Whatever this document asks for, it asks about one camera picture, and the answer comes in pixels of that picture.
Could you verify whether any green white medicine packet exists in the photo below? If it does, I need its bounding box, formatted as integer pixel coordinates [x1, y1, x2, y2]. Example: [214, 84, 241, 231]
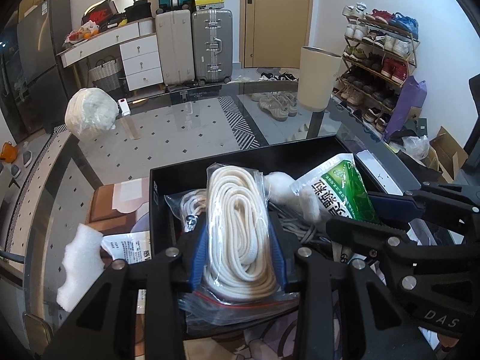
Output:
[292, 153, 379, 224]

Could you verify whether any bagged white rope coil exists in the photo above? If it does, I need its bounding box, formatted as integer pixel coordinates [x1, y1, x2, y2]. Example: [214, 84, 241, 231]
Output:
[177, 162, 301, 325]

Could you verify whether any black cardboard box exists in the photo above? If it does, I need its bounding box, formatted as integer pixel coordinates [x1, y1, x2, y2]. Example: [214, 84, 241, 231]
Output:
[149, 134, 421, 342]

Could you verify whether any white plastic label bag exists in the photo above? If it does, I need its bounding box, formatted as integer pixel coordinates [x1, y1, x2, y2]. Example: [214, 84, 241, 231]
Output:
[101, 232, 152, 264]

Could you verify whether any cardboard box on floor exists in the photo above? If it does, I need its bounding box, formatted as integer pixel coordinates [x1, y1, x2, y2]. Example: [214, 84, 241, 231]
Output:
[430, 127, 469, 184]

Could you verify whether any anime print table mat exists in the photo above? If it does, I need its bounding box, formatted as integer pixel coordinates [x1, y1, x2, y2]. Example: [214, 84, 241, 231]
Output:
[85, 177, 443, 360]

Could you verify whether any white foam piece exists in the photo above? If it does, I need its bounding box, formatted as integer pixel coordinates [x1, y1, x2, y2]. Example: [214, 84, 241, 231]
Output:
[56, 223, 104, 312]

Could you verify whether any purple paper bag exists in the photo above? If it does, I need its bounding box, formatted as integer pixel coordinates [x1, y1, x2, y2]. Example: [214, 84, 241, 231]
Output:
[384, 76, 427, 141]

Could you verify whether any shoe rack with shoes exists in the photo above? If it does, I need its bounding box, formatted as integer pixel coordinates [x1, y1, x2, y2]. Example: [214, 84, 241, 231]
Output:
[338, 2, 420, 133]

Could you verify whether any beige cylindrical bin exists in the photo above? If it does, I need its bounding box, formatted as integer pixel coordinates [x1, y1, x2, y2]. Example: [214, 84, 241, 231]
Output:
[297, 46, 342, 112]

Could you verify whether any white wrapped bundle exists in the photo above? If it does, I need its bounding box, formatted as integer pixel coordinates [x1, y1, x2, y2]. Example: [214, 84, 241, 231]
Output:
[64, 88, 119, 141]

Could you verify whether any white woven basket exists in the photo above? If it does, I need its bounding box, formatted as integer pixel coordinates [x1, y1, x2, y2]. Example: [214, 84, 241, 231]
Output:
[89, 56, 123, 93]

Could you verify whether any white drawer desk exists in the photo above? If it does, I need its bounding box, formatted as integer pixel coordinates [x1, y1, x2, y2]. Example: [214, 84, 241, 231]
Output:
[58, 18, 164, 92]

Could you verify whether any orange pumpkin toy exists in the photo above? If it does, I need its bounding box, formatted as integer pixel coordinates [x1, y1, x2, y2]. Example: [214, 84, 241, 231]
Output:
[0, 141, 18, 164]

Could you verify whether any silver aluminium suitcase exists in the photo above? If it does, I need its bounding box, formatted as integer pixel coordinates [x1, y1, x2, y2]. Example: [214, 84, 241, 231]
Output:
[191, 9, 233, 86]

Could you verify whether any beige suitcase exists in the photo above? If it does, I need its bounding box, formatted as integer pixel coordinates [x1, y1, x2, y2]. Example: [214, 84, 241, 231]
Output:
[155, 10, 195, 86]

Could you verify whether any black refrigerator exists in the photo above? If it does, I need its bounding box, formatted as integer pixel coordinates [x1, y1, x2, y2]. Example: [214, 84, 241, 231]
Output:
[1, 0, 77, 143]

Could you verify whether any wooden door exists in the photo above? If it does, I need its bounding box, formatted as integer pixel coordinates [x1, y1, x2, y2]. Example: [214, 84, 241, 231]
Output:
[240, 0, 312, 68]

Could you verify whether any white charging cable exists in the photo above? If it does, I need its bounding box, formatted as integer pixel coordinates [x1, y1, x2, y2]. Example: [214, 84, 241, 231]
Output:
[163, 187, 209, 233]

